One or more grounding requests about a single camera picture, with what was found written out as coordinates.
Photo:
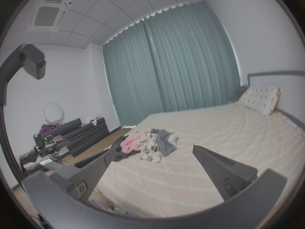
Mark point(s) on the bed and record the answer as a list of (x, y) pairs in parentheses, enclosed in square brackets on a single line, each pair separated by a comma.
[(214, 139)]

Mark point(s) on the purple bundle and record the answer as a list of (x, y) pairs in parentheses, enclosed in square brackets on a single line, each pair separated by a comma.
[(47, 128)]

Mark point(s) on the pink garment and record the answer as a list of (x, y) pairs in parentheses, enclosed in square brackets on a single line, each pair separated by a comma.
[(131, 143)]

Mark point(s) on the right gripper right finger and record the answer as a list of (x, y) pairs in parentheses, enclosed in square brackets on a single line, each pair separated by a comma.
[(221, 170)]

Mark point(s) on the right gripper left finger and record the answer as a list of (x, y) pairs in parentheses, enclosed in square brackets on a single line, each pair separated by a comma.
[(90, 168)]

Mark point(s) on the grey bedside table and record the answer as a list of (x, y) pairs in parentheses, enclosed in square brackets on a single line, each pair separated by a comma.
[(234, 100)]

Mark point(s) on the dark grey chest of drawers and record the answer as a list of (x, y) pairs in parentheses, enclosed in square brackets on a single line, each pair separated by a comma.
[(83, 135)]

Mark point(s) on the white printed pyjama top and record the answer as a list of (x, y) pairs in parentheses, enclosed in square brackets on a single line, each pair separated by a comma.
[(150, 151)]

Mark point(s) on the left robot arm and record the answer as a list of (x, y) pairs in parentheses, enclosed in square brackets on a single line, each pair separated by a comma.
[(29, 157)]

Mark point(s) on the grey garment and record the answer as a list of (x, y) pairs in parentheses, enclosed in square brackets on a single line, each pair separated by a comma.
[(164, 142)]

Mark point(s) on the white printed pillow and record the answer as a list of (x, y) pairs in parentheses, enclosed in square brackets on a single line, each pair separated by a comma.
[(259, 99)]

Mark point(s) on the blue-green curtain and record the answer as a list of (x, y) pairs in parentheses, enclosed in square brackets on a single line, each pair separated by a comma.
[(166, 68)]

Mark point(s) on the white crumpled cloth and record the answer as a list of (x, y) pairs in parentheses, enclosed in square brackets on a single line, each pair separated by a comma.
[(91, 120)]

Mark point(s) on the round white mirror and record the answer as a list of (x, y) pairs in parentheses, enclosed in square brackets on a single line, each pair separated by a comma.
[(53, 112)]

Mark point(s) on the ceiling air conditioner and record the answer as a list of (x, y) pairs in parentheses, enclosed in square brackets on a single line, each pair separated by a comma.
[(48, 14)]

